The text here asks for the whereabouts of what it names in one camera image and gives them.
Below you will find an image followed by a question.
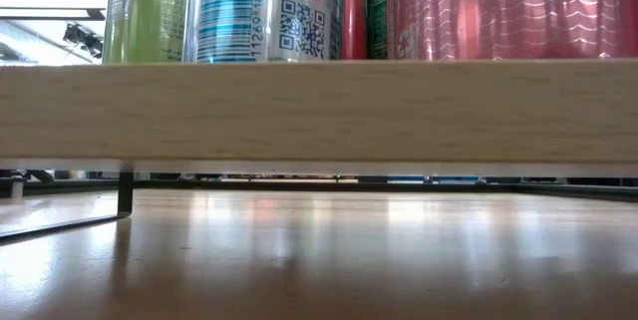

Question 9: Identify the red beverage can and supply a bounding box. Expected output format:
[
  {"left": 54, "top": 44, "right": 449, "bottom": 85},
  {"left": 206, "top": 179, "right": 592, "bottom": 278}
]
[
  {"left": 386, "top": 0, "right": 638, "bottom": 61},
  {"left": 340, "top": 0, "right": 370, "bottom": 61}
]

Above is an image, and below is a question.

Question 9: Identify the dark green beverage can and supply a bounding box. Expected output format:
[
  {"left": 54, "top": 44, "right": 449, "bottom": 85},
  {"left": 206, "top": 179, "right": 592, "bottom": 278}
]
[{"left": 366, "top": 0, "right": 390, "bottom": 61}]

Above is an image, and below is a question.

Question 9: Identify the silver blue beverage can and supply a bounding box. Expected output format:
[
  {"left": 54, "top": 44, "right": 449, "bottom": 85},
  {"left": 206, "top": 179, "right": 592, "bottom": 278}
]
[{"left": 181, "top": 0, "right": 345, "bottom": 64}]

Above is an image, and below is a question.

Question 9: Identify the light green Sanzo can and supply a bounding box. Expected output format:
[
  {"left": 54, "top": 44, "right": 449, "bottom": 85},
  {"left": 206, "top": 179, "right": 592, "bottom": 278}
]
[{"left": 103, "top": 0, "right": 190, "bottom": 66}]

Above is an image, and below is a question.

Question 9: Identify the light wooden shelf board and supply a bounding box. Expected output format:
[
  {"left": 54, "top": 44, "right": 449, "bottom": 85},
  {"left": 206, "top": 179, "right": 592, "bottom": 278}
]
[{"left": 0, "top": 59, "right": 638, "bottom": 177}]

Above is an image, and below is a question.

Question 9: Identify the black metal shelf frame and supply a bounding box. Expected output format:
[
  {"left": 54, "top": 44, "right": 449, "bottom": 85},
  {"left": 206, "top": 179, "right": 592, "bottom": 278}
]
[{"left": 0, "top": 0, "right": 136, "bottom": 242}]

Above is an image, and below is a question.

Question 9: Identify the black overhead mounted camera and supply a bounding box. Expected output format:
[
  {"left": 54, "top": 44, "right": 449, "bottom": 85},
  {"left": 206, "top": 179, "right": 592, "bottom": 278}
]
[{"left": 62, "top": 23, "right": 105, "bottom": 60}]

